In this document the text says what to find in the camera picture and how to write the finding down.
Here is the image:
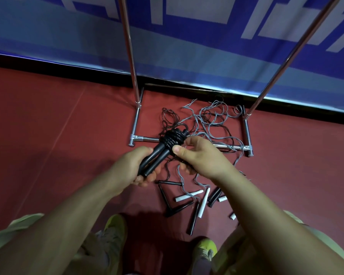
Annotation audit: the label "loose black rope cord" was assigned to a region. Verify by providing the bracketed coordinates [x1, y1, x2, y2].
[161, 108, 180, 131]

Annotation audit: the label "person's right trouser leg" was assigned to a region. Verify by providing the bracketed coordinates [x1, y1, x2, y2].
[212, 210, 344, 275]

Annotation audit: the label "person's right yellow-green shoe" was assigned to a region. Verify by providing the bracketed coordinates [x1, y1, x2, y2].
[188, 238, 218, 275]

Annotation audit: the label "person's left yellow-green shoe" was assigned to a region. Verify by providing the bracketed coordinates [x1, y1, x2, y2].
[99, 214, 128, 275]

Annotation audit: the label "black wound skipping rope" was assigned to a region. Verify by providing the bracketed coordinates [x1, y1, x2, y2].
[137, 128, 190, 178]

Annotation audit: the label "person's left forearm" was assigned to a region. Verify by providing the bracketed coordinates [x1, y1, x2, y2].
[0, 169, 127, 275]

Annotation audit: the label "chrome metal rack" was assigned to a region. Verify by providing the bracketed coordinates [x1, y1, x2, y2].
[118, 0, 342, 158]

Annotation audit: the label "tangled grey rope cords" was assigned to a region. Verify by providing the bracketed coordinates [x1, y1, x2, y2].
[161, 99, 251, 204]

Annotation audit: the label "blue and white banner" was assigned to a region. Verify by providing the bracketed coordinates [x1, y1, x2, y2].
[0, 0, 344, 115]

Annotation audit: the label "person's yellow-green shoe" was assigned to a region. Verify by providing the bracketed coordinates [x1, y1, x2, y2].
[99, 214, 128, 275]
[188, 238, 218, 275]

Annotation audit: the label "person's right forearm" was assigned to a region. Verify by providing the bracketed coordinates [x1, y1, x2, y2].
[214, 168, 344, 275]

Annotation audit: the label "person's trouser leg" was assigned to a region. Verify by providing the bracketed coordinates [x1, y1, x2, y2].
[0, 213, 111, 275]
[212, 210, 344, 275]

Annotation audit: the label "person's right hand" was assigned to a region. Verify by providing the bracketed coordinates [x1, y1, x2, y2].
[172, 136, 236, 184]

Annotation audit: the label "person's left hand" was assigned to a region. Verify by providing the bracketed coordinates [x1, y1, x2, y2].
[108, 146, 161, 196]

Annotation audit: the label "person's left trouser leg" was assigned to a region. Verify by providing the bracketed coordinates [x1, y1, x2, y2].
[0, 213, 111, 275]

